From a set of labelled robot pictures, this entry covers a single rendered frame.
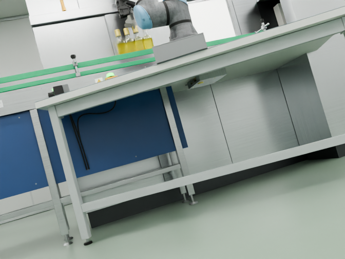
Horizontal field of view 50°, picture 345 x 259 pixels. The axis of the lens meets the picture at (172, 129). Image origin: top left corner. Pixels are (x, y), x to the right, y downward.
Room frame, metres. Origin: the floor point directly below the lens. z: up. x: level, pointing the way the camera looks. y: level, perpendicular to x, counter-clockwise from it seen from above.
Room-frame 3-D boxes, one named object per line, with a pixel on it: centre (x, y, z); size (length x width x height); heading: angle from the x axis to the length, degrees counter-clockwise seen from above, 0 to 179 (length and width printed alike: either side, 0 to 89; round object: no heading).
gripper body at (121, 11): (2.32, 0.09, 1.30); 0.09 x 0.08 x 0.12; 104
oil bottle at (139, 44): (2.33, 0.06, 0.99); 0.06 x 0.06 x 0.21; 17
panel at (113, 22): (2.55, -0.20, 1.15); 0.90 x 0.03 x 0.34; 106
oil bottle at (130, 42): (2.32, 0.12, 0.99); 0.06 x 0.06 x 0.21; 16
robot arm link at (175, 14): (1.80, -0.17, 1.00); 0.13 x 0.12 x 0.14; 104
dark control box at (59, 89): (2.00, 0.53, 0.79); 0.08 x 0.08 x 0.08; 16
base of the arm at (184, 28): (1.81, -0.18, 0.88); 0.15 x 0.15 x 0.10
